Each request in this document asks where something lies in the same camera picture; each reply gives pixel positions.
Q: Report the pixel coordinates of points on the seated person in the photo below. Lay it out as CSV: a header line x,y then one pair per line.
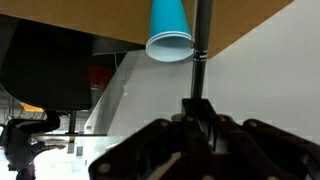
x,y
23,146

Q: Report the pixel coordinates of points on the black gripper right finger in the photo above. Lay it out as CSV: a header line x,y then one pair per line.
x,y
260,150

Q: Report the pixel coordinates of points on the blue and white cup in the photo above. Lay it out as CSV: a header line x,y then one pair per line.
x,y
168,23

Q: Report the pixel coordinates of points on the black pen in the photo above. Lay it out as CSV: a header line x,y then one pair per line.
x,y
202,26

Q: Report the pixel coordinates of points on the black office chair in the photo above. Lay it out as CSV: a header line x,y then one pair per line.
x,y
46,73

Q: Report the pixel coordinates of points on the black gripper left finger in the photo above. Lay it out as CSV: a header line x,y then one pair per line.
x,y
160,150

